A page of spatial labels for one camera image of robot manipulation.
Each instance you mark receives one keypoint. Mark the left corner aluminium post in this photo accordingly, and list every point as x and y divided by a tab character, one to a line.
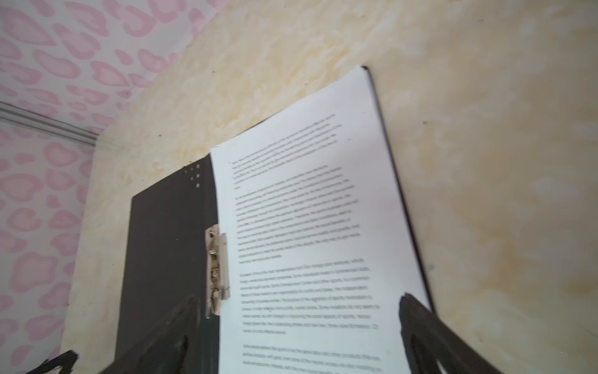
48	126

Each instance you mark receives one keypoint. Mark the metal folder clip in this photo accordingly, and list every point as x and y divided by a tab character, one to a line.
217	272

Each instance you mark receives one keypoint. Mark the paper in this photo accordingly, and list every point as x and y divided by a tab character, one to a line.
319	248

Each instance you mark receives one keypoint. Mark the black file folder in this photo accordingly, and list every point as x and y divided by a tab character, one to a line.
166	259

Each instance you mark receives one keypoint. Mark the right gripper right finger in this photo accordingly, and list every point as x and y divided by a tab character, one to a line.
432	347

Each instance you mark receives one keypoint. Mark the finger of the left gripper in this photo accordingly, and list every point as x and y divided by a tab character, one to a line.
63	363

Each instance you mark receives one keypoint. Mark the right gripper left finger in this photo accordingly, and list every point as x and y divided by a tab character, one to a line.
169	345

